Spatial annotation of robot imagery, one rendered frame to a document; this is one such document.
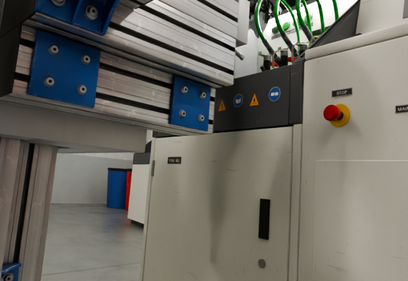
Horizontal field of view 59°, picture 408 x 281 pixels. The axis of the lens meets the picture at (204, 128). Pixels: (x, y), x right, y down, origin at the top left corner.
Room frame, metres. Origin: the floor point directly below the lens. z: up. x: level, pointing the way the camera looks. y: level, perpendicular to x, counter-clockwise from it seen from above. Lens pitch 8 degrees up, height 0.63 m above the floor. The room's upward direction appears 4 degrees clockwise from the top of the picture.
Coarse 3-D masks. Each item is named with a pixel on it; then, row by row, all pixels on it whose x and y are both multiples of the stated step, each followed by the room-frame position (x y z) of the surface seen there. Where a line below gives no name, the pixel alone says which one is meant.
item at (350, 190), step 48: (384, 0) 0.97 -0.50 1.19; (384, 48) 0.71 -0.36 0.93; (336, 96) 0.79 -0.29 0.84; (384, 96) 0.71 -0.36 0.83; (336, 144) 0.79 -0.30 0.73; (384, 144) 0.71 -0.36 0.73; (336, 192) 0.79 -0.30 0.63; (384, 192) 0.71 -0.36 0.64; (336, 240) 0.79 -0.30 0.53; (384, 240) 0.71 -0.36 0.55
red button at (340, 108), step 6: (330, 108) 0.76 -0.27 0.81; (336, 108) 0.75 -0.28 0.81; (342, 108) 0.78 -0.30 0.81; (324, 114) 0.77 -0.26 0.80; (330, 114) 0.76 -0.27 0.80; (336, 114) 0.75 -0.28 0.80; (342, 114) 0.77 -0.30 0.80; (348, 114) 0.77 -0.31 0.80; (330, 120) 0.76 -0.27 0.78; (336, 120) 0.79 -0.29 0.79; (342, 120) 0.78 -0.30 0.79; (336, 126) 0.79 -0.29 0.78
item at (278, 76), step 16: (240, 80) 1.03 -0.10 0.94; (256, 80) 0.98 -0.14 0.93; (272, 80) 0.94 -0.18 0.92; (288, 80) 0.90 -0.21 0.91; (224, 96) 1.09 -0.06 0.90; (288, 96) 0.90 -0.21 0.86; (224, 112) 1.08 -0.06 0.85; (240, 112) 1.03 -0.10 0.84; (256, 112) 0.98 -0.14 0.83; (272, 112) 0.94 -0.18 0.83; (288, 112) 0.90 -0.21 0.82; (224, 128) 1.08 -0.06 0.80; (240, 128) 1.03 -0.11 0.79; (256, 128) 0.99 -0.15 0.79
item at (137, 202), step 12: (144, 156) 4.72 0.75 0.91; (132, 168) 5.08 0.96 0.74; (144, 168) 4.69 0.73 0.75; (132, 180) 5.04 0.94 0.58; (144, 180) 4.66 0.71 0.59; (132, 192) 5.00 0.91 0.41; (144, 192) 4.62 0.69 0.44; (132, 204) 4.96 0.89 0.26; (144, 204) 4.59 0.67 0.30; (132, 216) 4.93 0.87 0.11
